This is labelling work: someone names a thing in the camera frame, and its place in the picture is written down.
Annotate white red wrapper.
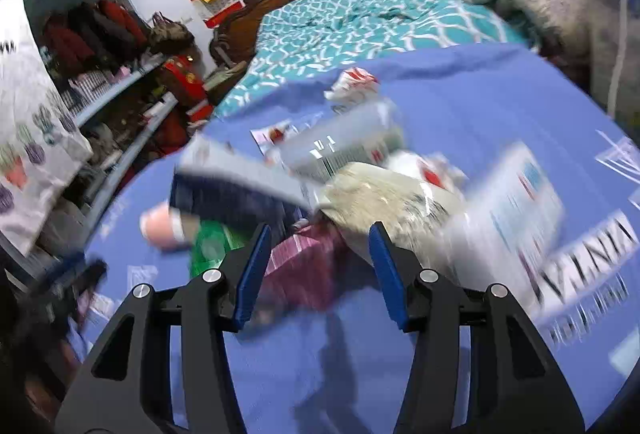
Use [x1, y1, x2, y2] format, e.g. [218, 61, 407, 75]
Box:
[390, 151, 466, 195]
[324, 68, 382, 107]

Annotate carved wooden headboard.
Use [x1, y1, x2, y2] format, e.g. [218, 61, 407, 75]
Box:
[207, 0, 393, 74]

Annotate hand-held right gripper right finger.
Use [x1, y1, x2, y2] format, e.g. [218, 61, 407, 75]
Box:
[367, 221, 586, 434]

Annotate white cactus print cloth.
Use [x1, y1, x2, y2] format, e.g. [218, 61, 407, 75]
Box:
[0, 0, 96, 257]

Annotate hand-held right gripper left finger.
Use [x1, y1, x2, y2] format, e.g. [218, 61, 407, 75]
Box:
[52, 223, 273, 434]

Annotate clear plastic bottle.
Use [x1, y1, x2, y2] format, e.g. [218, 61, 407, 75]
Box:
[280, 98, 406, 185]

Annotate metal shelf rack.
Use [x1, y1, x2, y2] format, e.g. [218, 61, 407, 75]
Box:
[0, 0, 181, 275]

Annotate paper cup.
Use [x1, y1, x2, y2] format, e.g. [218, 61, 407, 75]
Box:
[139, 206, 193, 251]

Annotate maroon packet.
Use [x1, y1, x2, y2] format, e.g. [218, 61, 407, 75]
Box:
[250, 221, 381, 315]

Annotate white red snack packet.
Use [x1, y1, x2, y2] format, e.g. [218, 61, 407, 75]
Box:
[250, 124, 301, 155]

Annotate green packet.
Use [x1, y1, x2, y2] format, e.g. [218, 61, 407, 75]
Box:
[189, 220, 251, 279]

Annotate brown handbag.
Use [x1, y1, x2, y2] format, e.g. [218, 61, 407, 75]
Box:
[149, 11, 196, 55]

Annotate grey dark blue box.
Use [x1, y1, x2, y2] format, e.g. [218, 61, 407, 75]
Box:
[167, 134, 321, 235]

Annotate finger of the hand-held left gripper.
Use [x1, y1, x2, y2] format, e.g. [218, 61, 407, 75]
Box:
[47, 253, 108, 315]

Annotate teal patterned quilt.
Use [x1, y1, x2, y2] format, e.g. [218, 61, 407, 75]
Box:
[212, 0, 531, 119]

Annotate row of red dark jackets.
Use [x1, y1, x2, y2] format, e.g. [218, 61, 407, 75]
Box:
[42, 0, 151, 75]

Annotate white box blue print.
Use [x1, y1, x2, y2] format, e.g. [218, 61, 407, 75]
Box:
[445, 141, 568, 275]

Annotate red gift box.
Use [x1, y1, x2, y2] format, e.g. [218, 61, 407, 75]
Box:
[160, 56, 216, 123]

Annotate clear bag beige contents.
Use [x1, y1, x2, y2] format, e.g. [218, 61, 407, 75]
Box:
[320, 161, 466, 259]

